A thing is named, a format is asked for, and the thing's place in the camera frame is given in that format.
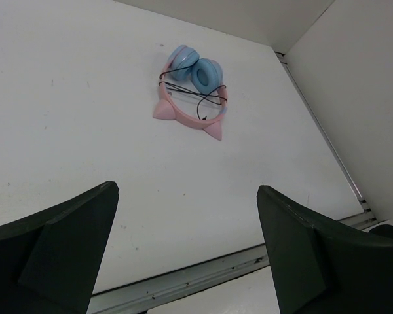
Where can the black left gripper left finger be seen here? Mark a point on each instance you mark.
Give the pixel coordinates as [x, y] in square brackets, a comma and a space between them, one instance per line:
[49, 261]

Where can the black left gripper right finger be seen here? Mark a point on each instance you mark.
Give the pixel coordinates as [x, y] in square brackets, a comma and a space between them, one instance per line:
[320, 265]

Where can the pink and blue cat-ear headphones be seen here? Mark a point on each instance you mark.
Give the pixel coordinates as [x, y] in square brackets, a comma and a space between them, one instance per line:
[186, 72]

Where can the aluminium rail at table right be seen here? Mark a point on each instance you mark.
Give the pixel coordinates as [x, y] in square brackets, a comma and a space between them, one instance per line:
[362, 201]

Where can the aluminium rail at table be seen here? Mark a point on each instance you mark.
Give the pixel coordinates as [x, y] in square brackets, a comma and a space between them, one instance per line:
[156, 256]
[362, 201]

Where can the aluminium rail at table front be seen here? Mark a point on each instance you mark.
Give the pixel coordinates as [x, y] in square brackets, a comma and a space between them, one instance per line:
[156, 256]

